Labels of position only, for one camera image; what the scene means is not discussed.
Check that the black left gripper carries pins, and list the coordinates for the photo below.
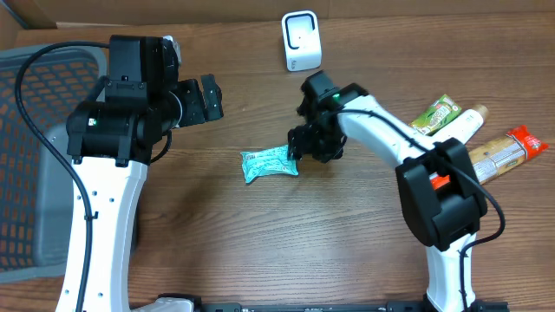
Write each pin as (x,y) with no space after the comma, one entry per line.
(197,113)

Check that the green snack pouch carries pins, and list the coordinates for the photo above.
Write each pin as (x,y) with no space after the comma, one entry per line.
(436,116)

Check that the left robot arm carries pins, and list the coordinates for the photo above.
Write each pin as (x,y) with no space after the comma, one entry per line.
(110,146)

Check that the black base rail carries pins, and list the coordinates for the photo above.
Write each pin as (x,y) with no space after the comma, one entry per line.
(393,306)

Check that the orange pasta package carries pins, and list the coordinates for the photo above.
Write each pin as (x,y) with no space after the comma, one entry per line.
(501,155)

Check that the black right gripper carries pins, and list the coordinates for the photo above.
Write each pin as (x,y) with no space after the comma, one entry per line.
(306,144)

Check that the grey plastic mesh basket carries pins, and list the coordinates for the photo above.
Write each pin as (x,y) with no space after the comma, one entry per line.
(36,191)

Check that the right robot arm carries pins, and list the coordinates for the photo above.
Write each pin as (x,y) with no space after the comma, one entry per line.
(440,196)

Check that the white barcode scanner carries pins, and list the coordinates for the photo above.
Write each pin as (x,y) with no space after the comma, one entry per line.
(302,44)

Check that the white tube gold cap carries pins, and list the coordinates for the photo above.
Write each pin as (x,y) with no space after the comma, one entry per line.
(464,126)

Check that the teal snack packet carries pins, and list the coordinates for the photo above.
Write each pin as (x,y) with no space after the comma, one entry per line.
(268,162)

